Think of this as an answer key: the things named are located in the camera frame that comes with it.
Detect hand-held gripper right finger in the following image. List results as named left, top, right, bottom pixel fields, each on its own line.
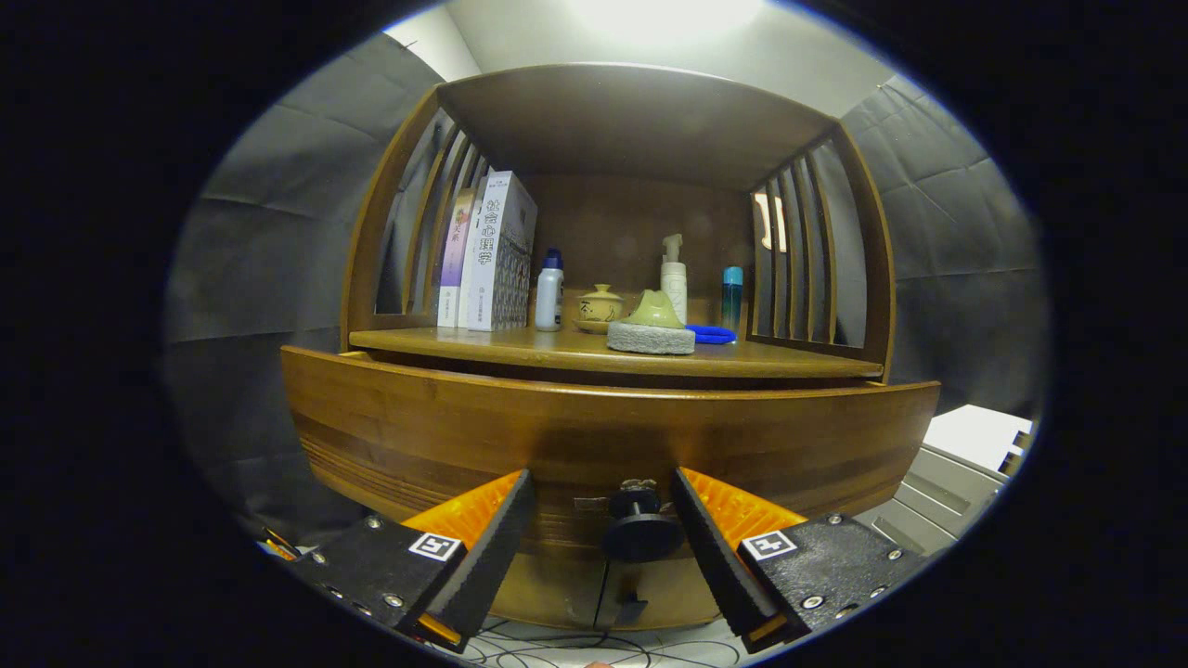
left=673, top=467, right=926, bottom=655

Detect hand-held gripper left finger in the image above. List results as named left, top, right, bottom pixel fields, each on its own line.
left=288, top=469, right=536, bottom=653

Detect black round drawer knob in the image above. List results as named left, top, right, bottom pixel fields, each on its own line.
left=603, top=489, right=686, bottom=563

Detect brown wooden drawer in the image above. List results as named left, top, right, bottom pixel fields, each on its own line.
left=281, top=345, right=941, bottom=567

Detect green ornament grey stone base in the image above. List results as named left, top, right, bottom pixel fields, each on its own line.
left=606, top=289, right=697, bottom=356

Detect wooden countertop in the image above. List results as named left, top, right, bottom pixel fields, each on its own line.
left=348, top=288, right=885, bottom=379

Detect white drawer unit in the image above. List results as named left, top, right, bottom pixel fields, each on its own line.
left=854, top=404, right=1034, bottom=558

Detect brown wooden cabinet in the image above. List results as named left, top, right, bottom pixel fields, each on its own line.
left=281, top=62, right=941, bottom=632

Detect white bottle dark blue cap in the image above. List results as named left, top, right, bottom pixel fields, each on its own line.
left=535, top=248, right=565, bottom=333

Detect beige lidded tea cup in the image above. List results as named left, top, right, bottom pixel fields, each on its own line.
left=578, top=283, right=625, bottom=326

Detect thin white book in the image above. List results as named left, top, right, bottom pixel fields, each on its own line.
left=457, top=199, right=485, bottom=328

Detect white pump bottle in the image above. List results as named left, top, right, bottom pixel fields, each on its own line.
left=660, top=233, right=689, bottom=326

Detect thick white patterned book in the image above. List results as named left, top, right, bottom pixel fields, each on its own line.
left=467, top=170, right=539, bottom=333

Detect purple book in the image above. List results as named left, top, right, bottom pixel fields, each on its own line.
left=437, top=190, right=476, bottom=328

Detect black floor cables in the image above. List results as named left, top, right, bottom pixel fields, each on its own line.
left=459, top=617, right=743, bottom=668

